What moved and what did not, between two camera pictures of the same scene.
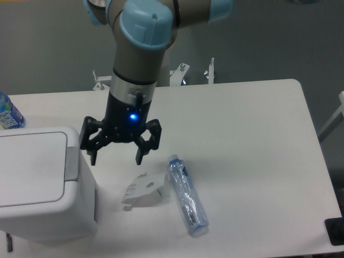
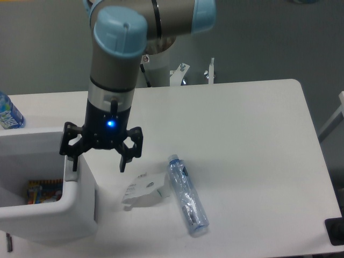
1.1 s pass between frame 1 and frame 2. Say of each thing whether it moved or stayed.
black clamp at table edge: stayed
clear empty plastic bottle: stayed
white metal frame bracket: stayed
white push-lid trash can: moved
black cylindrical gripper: moved
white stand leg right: stayed
